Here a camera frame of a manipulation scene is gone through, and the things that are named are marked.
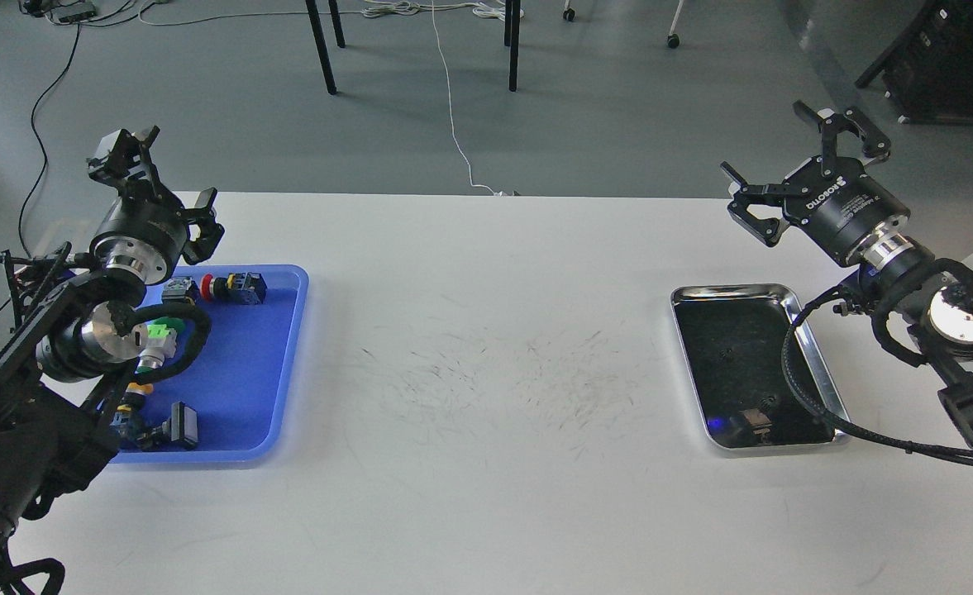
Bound green push button switch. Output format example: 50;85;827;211
137;301;185;373

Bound red emergency stop button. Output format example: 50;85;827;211
198;272;268;306

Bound black square button switch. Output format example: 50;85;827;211
137;402;199;451

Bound yellow push button switch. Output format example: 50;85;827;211
111;382;157;451

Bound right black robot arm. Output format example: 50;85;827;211
721;101;973;467

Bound silver metal tray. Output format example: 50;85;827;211
669;283;848;457

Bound black cable on floor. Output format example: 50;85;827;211
17;0;156;257

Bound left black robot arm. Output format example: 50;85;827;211
0;127;224;594

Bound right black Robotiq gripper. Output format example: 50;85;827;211
720;101;913;267

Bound black cabinet in corner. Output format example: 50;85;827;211
854;1;973;125

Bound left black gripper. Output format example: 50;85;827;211
87;126;225;281

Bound black table legs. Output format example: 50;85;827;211
304;0;522;95

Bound grey black switch block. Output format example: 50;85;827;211
159;276;200;304

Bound blue plastic tray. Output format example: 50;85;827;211
112;264;311;467

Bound white cable on floor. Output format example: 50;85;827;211
362;0;528;198

